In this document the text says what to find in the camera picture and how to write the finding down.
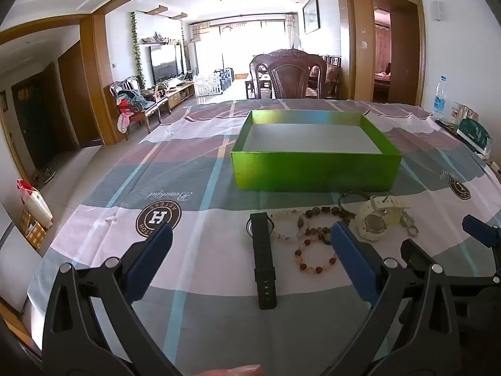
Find wooden chair with clothes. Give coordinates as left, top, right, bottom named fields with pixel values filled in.
left=110, top=78, right=170, bottom=134

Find dark wooden door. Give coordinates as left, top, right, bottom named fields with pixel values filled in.
left=11, top=74, right=49, bottom=170

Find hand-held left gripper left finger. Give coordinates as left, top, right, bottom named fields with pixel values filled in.
left=41, top=223, right=185, bottom=376

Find silver chain bracelet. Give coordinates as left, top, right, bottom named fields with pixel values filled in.
left=399, top=209, right=421, bottom=238

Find white play fence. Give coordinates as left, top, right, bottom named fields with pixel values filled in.
left=194, top=68, right=236, bottom=97

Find black wrist watch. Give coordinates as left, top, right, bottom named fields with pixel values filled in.
left=246, top=212, right=278, bottom=310

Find white and red shopping bag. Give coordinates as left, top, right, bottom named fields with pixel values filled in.
left=16, top=179, right=54, bottom=230

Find person's left hand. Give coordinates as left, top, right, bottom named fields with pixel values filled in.
left=194, top=364, right=264, bottom=376

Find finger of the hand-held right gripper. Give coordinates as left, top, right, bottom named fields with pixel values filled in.
left=462, top=215, right=501, bottom=249
left=400, top=238, right=501, bottom=296

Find green ivy garland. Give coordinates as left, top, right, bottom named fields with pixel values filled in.
left=130, top=11, right=147, bottom=87

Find framed wall picture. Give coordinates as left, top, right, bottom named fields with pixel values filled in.
left=303, top=0, right=321, bottom=35

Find clear water bottle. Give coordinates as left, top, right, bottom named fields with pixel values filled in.
left=432, top=74, right=449, bottom=122

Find wooden television cabinet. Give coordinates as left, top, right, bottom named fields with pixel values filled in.
left=156, top=80, right=196, bottom=111

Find carved wooden chair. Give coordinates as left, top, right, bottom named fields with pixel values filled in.
left=250, top=49, right=344, bottom=100

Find flat screen television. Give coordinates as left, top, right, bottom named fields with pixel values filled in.
left=150, top=44, right=184, bottom=84

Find pale bead bracelet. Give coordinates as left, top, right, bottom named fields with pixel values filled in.
left=270, top=209, right=311, bottom=244

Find red and white bead bracelet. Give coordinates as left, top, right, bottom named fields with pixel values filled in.
left=294, top=238, right=338, bottom=275

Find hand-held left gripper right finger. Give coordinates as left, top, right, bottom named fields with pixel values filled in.
left=325, top=221, right=463, bottom=376

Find dark bead bracelet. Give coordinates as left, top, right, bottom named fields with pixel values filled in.
left=299, top=206, right=355, bottom=247

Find yellow cardboard box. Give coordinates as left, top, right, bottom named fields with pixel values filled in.
left=21, top=209, right=48, bottom=250

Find white wrist watch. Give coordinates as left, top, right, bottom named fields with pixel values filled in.
left=355, top=194, right=410, bottom=242

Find green cardboard box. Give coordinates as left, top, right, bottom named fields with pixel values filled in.
left=230, top=110, right=404, bottom=192

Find silver metal bangle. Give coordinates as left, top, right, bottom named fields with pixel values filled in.
left=338, top=191, right=371, bottom=215

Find small printed cartons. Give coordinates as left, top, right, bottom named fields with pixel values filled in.
left=450, top=102, right=480, bottom=127

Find green gift bag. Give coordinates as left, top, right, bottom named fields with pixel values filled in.
left=456, top=117, right=493, bottom=158

